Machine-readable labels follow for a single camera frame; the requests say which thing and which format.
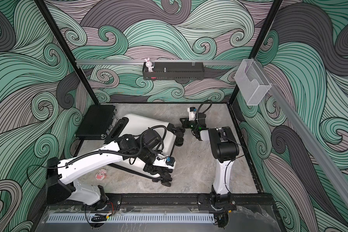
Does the clear acrylic wall box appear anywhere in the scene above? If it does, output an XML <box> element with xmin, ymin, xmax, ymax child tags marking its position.
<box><xmin>234</xmin><ymin>59</ymin><xmax>271</xmax><ymax>106</ymax></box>

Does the black flat case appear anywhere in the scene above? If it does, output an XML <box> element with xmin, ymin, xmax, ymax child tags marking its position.
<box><xmin>75</xmin><ymin>104</ymin><xmax>117</xmax><ymax>140</ymax></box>

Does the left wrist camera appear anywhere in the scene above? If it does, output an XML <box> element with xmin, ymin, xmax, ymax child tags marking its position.
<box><xmin>153</xmin><ymin>157</ymin><xmax>176</xmax><ymax>170</ymax></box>

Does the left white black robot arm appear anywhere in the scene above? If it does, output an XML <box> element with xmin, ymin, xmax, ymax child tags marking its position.
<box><xmin>45</xmin><ymin>125</ymin><xmax>175</xmax><ymax>206</ymax></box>

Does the black wall shelf tray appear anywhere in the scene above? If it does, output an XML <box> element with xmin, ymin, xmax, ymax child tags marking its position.
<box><xmin>142</xmin><ymin>61</ymin><xmax>205</xmax><ymax>81</ymax></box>

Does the white bunny figurine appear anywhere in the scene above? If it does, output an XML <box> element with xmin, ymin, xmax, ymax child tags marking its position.
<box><xmin>145</xmin><ymin>58</ymin><xmax>154</xmax><ymax>72</ymax></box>

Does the pink round toy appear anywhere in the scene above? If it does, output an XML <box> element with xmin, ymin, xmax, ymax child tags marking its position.
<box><xmin>95</xmin><ymin>169</ymin><xmax>107</xmax><ymax>180</ymax></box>

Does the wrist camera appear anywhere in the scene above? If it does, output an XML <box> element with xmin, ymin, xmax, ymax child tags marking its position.
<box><xmin>187</xmin><ymin>107</ymin><xmax>197</xmax><ymax>121</ymax></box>
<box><xmin>153</xmin><ymin>157</ymin><xmax>176</xmax><ymax>170</ymax></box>

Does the white slotted cable duct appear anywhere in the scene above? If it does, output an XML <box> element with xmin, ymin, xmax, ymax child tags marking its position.
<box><xmin>45</xmin><ymin>213</ymin><xmax>215</xmax><ymax>224</ymax></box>

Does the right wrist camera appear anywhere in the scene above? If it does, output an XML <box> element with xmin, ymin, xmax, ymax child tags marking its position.
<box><xmin>187</xmin><ymin>107</ymin><xmax>197</xmax><ymax>121</ymax></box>

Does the aluminium right wall rail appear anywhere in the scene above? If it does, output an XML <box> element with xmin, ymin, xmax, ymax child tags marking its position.
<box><xmin>253</xmin><ymin>59</ymin><xmax>348</xmax><ymax>224</ymax></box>

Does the aluminium wall rail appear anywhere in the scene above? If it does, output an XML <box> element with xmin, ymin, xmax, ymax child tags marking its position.
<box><xmin>75</xmin><ymin>59</ymin><xmax>242</xmax><ymax>66</ymax></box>
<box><xmin>253</xmin><ymin>59</ymin><xmax>348</xmax><ymax>224</ymax></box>

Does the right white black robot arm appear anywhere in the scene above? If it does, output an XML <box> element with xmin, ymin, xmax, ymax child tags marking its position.
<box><xmin>180</xmin><ymin>100</ymin><xmax>241</xmax><ymax>204</ymax></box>

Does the aluminium back wall rail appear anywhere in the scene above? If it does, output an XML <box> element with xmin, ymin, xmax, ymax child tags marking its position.
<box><xmin>75</xmin><ymin>59</ymin><xmax>242</xmax><ymax>66</ymax></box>

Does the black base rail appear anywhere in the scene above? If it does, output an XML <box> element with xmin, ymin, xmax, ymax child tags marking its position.
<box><xmin>43</xmin><ymin>192</ymin><xmax>276</xmax><ymax>212</ymax></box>

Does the white hard-shell suitcase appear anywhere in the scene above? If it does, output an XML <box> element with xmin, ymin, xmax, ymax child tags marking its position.
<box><xmin>105</xmin><ymin>114</ymin><xmax>185</xmax><ymax>187</ymax></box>

